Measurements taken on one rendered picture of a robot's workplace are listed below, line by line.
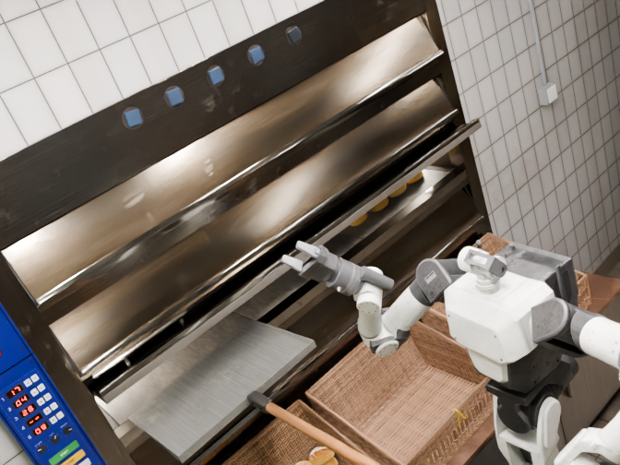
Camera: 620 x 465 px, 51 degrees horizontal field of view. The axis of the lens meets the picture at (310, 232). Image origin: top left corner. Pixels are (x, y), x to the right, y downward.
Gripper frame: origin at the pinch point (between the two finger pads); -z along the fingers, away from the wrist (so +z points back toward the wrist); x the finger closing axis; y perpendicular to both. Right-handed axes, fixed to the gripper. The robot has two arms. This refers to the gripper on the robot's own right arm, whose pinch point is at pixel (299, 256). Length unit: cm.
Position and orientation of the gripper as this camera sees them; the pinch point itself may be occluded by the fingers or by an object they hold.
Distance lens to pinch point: 175.8
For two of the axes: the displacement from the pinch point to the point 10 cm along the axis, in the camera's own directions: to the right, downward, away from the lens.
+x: 5.0, -4.8, -7.2
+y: -1.5, 7.8, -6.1
